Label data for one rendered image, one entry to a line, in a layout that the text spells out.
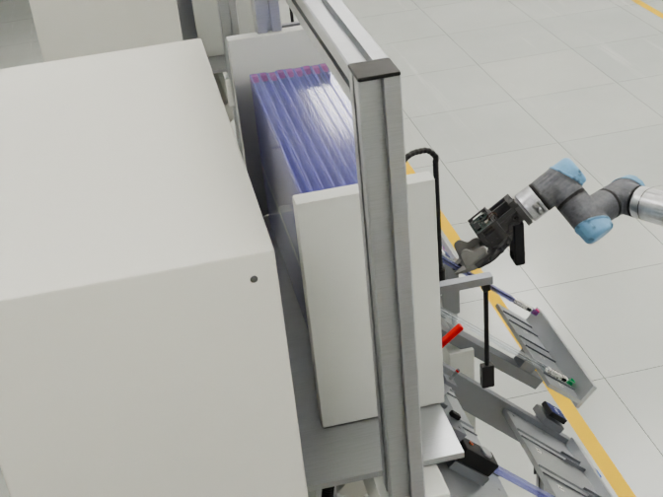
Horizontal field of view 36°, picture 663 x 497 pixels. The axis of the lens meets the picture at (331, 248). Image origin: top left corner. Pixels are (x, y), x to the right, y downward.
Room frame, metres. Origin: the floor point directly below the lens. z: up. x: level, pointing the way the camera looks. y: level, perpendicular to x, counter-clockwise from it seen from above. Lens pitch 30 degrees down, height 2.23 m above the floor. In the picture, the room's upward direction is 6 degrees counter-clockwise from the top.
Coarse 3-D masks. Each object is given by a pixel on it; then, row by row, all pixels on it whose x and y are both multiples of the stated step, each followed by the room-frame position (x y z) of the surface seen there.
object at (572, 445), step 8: (568, 440) 1.66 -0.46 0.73; (568, 448) 1.65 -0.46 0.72; (576, 448) 1.63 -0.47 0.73; (576, 456) 1.62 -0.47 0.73; (584, 456) 1.60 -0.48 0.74; (584, 464) 1.58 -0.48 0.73; (592, 464) 1.58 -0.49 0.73; (584, 472) 1.57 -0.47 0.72; (592, 472) 1.56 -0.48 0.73; (592, 480) 1.54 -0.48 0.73; (600, 480) 1.53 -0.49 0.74; (600, 488) 1.51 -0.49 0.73; (608, 496) 1.49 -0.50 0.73
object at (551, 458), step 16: (512, 416) 1.62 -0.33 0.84; (528, 432) 1.59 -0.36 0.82; (544, 432) 1.65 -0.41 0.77; (528, 448) 1.52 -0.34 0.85; (544, 448) 1.56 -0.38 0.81; (560, 448) 1.62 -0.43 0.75; (544, 464) 1.48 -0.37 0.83; (560, 464) 1.54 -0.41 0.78; (576, 464) 1.57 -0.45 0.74; (544, 480) 1.43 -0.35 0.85; (560, 480) 1.46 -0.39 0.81; (576, 480) 1.51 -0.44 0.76; (560, 496) 1.39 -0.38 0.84; (576, 496) 1.43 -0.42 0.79; (592, 496) 1.48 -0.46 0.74
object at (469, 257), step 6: (462, 252) 2.00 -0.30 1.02; (468, 252) 2.01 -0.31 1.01; (474, 252) 2.01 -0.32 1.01; (480, 252) 2.01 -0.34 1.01; (486, 252) 2.01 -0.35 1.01; (462, 258) 2.00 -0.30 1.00; (468, 258) 2.01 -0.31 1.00; (474, 258) 2.01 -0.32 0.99; (480, 258) 2.00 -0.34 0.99; (468, 264) 2.00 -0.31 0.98; (474, 264) 2.00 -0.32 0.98; (456, 270) 2.02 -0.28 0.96; (462, 270) 2.01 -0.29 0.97; (468, 270) 2.00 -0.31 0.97
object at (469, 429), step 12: (456, 408) 1.48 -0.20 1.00; (468, 420) 1.46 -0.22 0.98; (468, 432) 1.41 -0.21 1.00; (480, 444) 1.40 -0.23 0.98; (444, 468) 1.22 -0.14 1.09; (456, 480) 1.21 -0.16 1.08; (468, 480) 1.23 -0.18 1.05; (492, 480) 1.29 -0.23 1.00; (456, 492) 1.17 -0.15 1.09; (468, 492) 1.19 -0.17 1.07; (480, 492) 1.22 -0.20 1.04; (492, 492) 1.24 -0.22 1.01; (504, 492) 1.27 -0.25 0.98
